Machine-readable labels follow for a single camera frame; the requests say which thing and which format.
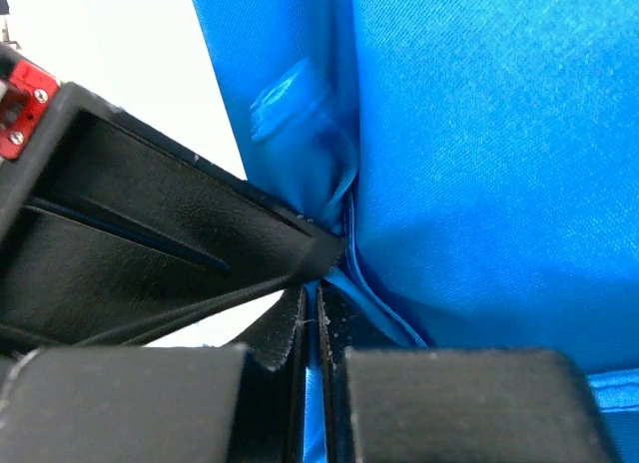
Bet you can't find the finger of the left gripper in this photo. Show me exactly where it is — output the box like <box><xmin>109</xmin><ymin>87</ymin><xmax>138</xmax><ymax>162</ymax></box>
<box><xmin>1</xmin><ymin>210</ymin><xmax>342</xmax><ymax>348</ymax></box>

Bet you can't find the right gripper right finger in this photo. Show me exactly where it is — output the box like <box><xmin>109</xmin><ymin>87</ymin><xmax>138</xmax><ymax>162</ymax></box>
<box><xmin>317</xmin><ymin>284</ymin><xmax>619</xmax><ymax>462</ymax></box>

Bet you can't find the blue cloth napkin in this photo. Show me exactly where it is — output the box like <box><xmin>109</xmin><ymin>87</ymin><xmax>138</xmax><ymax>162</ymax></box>
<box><xmin>193</xmin><ymin>0</ymin><xmax>638</xmax><ymax>462</ymax></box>

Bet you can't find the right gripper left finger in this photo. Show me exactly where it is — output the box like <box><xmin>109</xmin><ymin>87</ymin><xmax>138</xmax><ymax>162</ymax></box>
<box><xmin>1</xmin><ymin>288</ymin><xmax>307</xmax><ymax>462</ymax></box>

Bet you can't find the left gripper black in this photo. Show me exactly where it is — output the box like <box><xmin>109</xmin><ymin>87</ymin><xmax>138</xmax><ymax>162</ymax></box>
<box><xmin>0</xmin><ymin>0</ymin><xmax>345</xmax><ymax>264</ymax></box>

